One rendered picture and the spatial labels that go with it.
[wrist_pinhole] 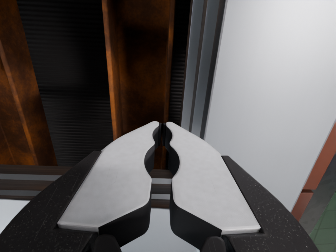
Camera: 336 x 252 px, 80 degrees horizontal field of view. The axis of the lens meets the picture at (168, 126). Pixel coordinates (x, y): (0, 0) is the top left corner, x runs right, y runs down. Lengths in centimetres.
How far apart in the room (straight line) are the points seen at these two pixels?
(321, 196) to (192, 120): 43
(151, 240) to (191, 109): 13
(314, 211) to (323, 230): 154
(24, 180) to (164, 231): 14
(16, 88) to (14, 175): 13
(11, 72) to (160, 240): 26
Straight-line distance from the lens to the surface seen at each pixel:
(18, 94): 33
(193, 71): 16
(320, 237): 218
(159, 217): 20
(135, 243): 23
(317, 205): 57
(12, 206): 23
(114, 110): 29
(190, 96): 16
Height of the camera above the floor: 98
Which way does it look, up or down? 62 degrees down
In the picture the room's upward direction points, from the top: 178 degrees clockwise
